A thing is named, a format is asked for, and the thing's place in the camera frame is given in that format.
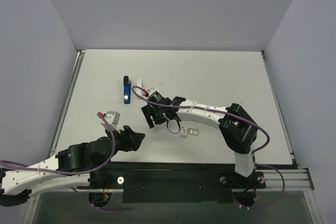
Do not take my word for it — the white stapler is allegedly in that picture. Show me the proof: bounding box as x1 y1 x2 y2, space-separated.
135 78 144 97

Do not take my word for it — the staple box with label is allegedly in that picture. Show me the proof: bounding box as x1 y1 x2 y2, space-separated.
180 127 187 138

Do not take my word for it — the white staple tray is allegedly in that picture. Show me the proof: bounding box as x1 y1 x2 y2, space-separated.
187 127 200 136

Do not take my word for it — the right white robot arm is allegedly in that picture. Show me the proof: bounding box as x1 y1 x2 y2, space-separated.
141 90 257 187

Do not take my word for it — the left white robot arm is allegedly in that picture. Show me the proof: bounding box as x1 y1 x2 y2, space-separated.
1 125 145 207

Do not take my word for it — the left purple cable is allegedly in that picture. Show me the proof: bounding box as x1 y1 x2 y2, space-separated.
0 113 129 213

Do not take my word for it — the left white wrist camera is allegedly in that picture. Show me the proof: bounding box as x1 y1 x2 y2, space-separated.
97 111 120 132

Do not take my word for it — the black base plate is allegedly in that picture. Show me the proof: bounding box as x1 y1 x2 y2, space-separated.
78 162 266 204

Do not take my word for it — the aluminium frame rail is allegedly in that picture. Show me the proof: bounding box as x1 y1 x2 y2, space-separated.
50 50 86 155

